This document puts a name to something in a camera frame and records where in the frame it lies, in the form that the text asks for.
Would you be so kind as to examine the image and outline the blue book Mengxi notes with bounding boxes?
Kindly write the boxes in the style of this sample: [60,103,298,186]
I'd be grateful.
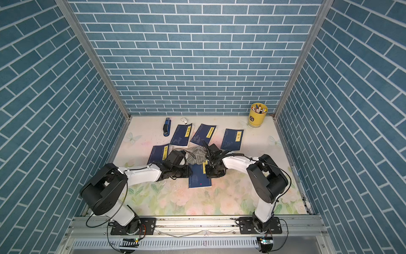
[189,162,211,188]

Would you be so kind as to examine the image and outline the blue book Shijing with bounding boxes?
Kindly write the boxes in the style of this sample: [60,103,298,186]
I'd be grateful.
[148,144,169,164]

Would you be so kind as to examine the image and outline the grey striped cleaning cloth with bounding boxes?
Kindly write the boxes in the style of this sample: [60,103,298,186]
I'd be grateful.
[186,146,207,165]

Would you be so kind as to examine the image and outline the blue book Zhuangzi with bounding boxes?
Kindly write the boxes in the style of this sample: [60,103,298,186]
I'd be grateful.
[221,129,244,151]

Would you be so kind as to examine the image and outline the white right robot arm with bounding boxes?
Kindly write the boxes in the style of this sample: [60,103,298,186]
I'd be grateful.
[204,143,292,233]

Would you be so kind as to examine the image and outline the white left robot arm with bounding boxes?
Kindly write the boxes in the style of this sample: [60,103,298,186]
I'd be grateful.
[79,150,192,234]

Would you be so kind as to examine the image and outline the blue book Hanfeizi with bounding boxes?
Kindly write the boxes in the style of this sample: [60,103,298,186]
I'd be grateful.
[170,124,193,147]

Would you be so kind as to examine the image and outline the blue book Yuewei notes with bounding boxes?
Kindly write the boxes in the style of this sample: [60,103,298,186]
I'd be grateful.
[190,124,217,146]

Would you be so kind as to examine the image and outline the blue black stapler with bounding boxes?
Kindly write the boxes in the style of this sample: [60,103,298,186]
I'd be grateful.
[163,117,171,137]

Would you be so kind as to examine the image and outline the yellow pen holder cup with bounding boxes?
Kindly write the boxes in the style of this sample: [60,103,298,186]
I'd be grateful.
[248,103,268,128]

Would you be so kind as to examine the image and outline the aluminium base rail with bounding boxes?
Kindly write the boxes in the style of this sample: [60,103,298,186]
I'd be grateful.
[57,215,334,254]

